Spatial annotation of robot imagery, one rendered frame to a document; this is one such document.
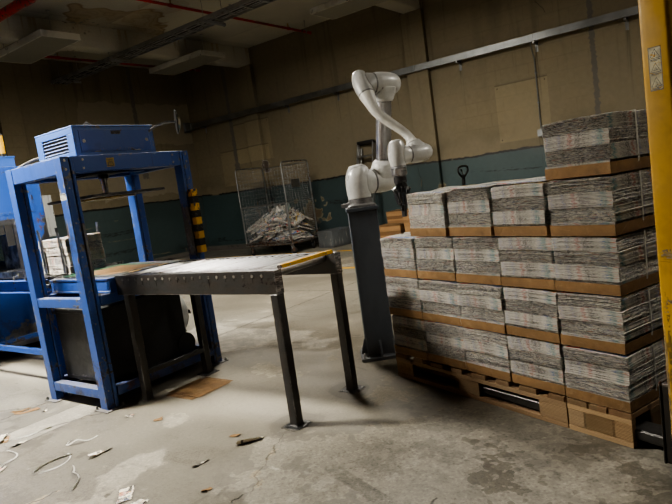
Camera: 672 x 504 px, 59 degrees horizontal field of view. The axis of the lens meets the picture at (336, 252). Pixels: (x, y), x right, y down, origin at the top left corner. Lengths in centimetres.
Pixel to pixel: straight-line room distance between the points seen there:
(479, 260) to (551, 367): 58
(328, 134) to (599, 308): 957
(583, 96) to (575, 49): 69
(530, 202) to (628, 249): 43
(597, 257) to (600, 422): 68
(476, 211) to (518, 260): 31
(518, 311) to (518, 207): 47
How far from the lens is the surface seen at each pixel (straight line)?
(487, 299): 288
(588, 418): 273
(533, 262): 267
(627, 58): 961
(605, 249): 246
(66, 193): 379
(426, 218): 308
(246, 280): 301
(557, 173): 252
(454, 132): 1035
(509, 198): 270
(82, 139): 403
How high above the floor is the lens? 117
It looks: 7 degrees down
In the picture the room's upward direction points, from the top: 8 degrees counter-clockwise
